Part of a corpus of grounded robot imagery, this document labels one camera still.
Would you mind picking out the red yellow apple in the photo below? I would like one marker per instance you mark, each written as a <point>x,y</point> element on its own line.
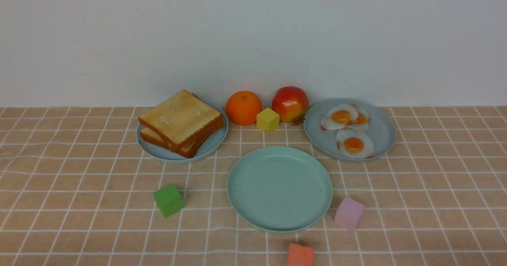
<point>291,104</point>

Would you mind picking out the pink cube block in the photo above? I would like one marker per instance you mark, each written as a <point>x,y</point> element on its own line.
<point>349,214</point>

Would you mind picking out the orange-red cube block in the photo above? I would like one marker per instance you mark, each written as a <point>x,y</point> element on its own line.
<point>299,255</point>

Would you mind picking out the orange fruit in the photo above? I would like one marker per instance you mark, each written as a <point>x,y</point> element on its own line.
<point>243,107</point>

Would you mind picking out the teal centre plate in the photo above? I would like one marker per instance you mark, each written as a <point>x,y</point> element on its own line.
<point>279,189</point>

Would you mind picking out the grey-blue plate under eggs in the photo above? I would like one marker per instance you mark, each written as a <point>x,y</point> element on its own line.
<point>381,129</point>

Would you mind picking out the fried egg front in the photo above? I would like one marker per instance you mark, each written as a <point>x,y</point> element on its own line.
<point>354,144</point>

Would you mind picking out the green cube block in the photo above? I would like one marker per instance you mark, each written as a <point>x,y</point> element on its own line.
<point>168,200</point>

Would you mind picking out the yellow cube block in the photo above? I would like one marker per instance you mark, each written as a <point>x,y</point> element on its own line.
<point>268,120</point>

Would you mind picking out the fried egg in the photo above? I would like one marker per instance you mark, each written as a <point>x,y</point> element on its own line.
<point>354,144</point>
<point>338,117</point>
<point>362,122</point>

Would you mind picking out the blue plate under bread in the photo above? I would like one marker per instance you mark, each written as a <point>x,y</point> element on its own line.
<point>208,146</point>

